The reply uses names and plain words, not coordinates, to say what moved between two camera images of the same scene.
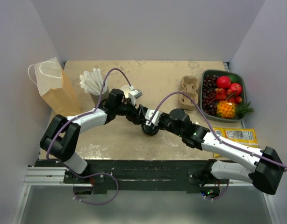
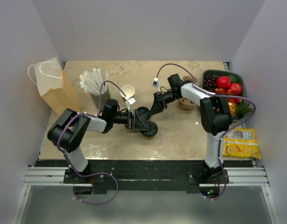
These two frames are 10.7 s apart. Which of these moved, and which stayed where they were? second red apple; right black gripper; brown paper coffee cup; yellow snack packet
Moved: right black gripper
Stayed: brown paper coffee cup; second red apple; yellow snack packet
